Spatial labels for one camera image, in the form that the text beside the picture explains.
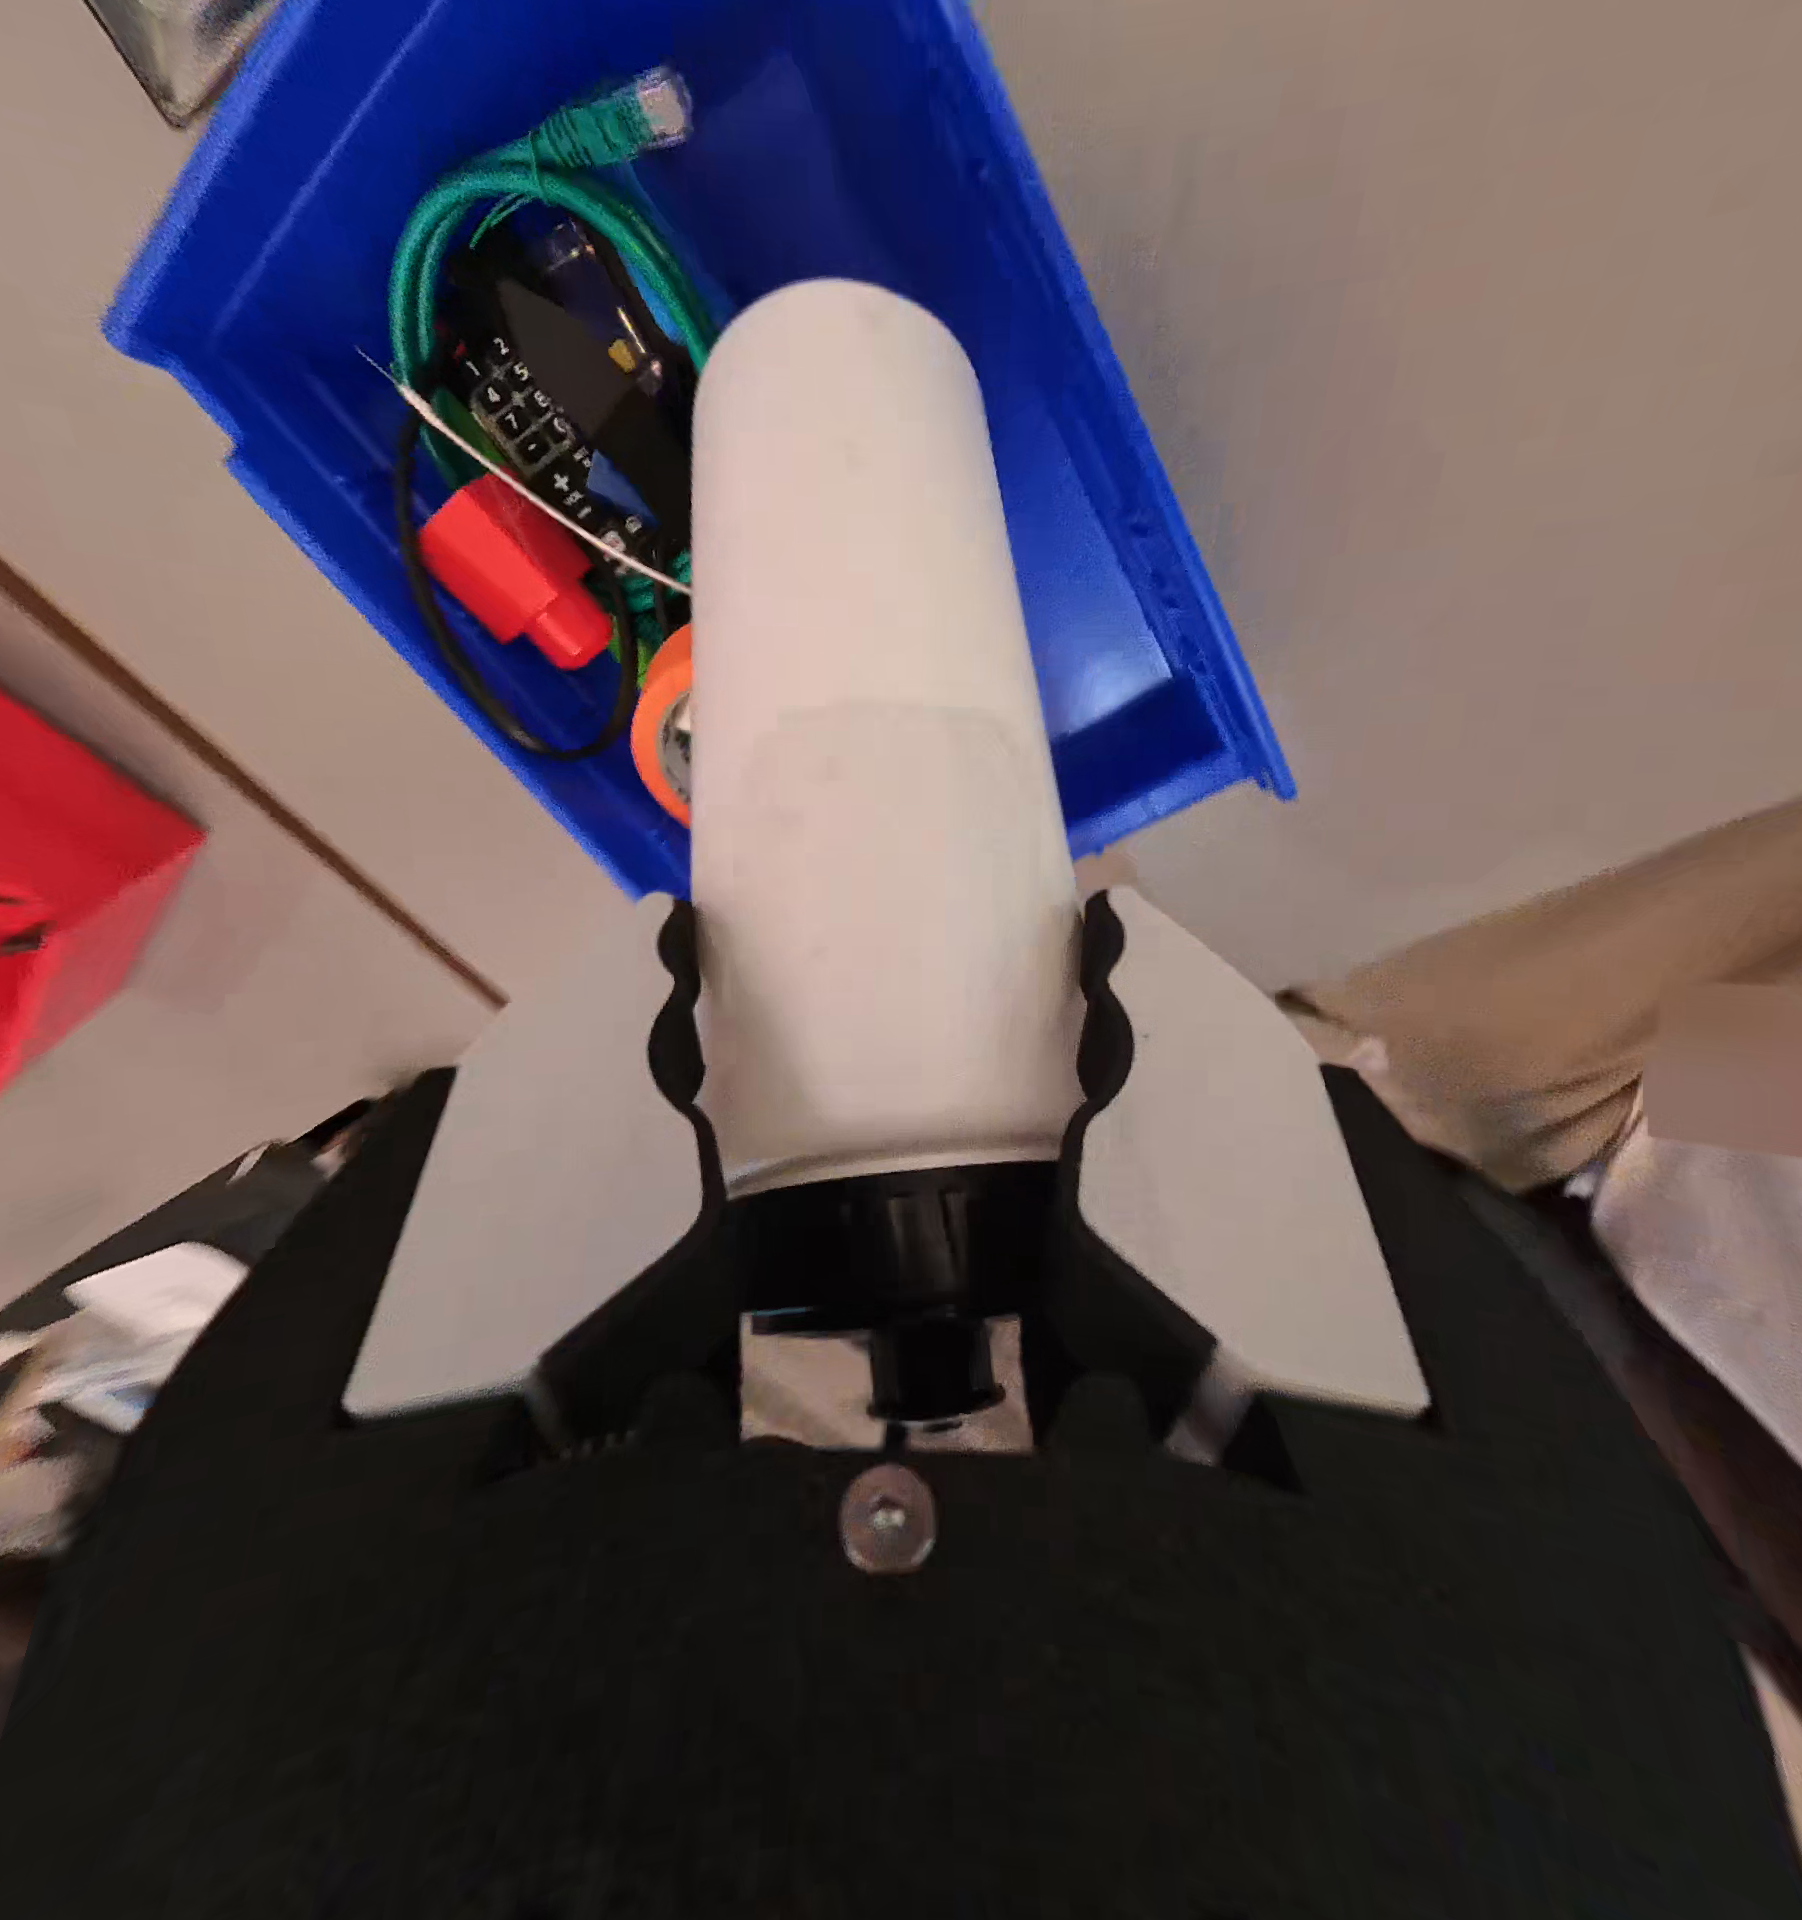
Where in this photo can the tan trousers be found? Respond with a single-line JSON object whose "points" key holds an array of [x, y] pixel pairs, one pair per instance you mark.
{"points": [[1515, 1021]]}

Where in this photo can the red plastic bin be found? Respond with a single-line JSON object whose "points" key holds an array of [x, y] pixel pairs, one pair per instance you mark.
{"points": [[47, 900]]}

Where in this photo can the orange tape roll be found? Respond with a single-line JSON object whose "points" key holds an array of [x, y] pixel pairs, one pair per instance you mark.
{"points": [[643, 750]]}

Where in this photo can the white bottle with black cap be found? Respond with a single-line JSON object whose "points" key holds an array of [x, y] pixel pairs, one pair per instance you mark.
{"points": [[874, 677]]}

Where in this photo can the blue plastic bin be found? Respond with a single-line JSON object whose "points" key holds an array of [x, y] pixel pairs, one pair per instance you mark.
{"points": [[902, 151]]}

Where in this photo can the red plastic block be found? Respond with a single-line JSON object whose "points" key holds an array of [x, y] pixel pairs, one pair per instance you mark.
{"points": [[496, 562]]}

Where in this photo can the white crumpled papers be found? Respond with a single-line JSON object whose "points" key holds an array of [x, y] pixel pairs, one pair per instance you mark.
{"points": [[92, 1352]]}

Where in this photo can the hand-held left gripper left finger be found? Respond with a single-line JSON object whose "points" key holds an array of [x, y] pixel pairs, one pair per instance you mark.
{"points": [[541, 1198]]}

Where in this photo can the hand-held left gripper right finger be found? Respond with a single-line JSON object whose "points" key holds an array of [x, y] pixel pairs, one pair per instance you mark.
{"points": [[1229, 1198]]}

